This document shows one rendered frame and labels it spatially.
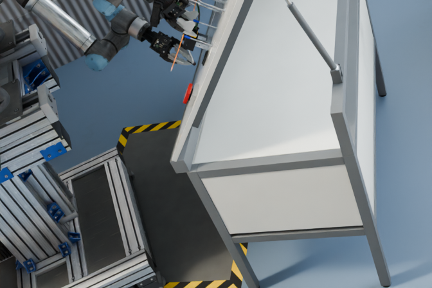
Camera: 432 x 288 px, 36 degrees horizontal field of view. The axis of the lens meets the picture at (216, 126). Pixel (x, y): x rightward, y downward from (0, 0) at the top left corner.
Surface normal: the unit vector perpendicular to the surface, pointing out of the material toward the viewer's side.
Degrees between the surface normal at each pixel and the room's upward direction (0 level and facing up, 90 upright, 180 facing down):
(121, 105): 0
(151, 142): 0
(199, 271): 0
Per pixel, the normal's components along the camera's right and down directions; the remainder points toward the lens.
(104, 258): -0.32, -0.70
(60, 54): 0.28, 0.58
